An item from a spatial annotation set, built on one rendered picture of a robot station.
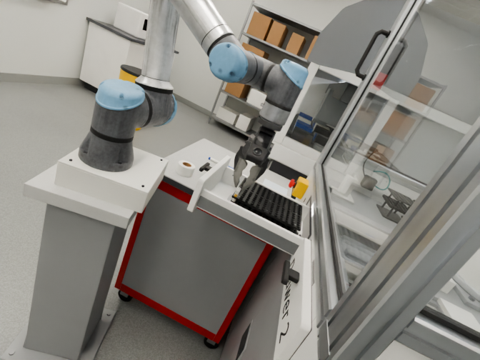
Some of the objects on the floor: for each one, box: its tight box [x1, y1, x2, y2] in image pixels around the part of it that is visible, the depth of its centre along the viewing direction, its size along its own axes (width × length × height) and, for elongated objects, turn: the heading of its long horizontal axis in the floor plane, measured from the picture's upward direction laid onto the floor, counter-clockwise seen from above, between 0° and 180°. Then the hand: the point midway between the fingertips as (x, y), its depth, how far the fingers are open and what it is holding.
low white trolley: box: [114, 139, 293, 349], centre depth 149 cm, size 58×62×76 cm
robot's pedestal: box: [0, 164, 137, 360], centre depth 103 cm, size 30×30×76 cm
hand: (240, 185), depth 81 cm, fingers closed
